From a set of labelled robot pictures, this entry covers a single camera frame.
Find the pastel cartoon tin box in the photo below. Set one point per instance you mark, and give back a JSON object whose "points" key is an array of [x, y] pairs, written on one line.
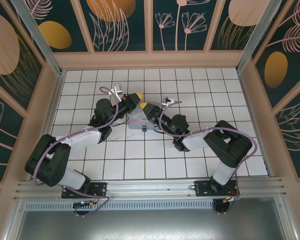
{"points": [[138, 118]]}

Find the teal padlock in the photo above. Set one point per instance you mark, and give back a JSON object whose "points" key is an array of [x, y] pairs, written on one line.
{"points": [[144, 129]]}

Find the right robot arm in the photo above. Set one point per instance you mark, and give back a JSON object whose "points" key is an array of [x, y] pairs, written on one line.
{"points": [[230, 147]]}

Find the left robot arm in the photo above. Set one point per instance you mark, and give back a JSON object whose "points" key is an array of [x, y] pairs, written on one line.
{"points": [[52, 170]]}

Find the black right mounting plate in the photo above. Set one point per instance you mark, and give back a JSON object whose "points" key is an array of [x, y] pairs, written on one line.
{"points": [[202, 187]]}

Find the black mounting plate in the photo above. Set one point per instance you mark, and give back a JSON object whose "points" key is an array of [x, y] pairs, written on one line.
{"points": [[98, 187], [202, 187]]}

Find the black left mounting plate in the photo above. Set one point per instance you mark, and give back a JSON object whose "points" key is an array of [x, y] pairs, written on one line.
{"points": [[98, 187]]}

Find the small circuit board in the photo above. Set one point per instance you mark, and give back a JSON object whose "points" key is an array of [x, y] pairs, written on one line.
{"points": [[231, 199], [86, 204]]}

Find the grey metal sheet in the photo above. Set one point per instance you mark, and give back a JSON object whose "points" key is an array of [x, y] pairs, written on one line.
{"points": [[150, 225]]}

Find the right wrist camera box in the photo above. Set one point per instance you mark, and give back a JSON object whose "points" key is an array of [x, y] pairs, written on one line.
{"points": [[167, 100]]}

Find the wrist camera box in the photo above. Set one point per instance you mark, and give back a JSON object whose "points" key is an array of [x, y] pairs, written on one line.
{"points": [[117, 88], [167, 100]]}

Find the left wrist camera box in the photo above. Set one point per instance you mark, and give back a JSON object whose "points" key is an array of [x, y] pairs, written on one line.
{"points": [[117, 88]]}

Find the aluminium side rail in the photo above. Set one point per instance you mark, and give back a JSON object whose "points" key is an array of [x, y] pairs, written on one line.
{"points": [[52, 110]]}

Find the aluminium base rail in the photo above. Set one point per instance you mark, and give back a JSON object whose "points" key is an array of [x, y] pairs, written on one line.
{"points": [[150, 186]]}

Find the aluminium corner post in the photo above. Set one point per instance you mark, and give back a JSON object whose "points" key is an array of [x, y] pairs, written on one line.
{"points": [[38, 37], [261, 35]]}

